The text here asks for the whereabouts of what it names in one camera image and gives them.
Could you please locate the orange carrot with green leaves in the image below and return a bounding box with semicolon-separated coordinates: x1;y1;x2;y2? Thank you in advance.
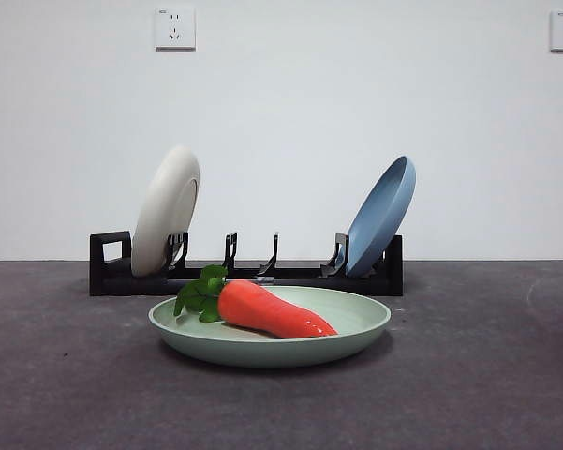
173;264;339;339

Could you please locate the green plate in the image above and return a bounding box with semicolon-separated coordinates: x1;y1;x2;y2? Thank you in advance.
148;284;393;368

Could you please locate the blue plate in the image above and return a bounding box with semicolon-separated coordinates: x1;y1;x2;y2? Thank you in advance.
345;156;417;277

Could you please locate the white plate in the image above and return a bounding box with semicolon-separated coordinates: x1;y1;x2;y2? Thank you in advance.
130;144;201;278

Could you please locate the black plate rack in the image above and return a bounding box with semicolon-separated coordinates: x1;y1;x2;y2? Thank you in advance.
89;231;404;297

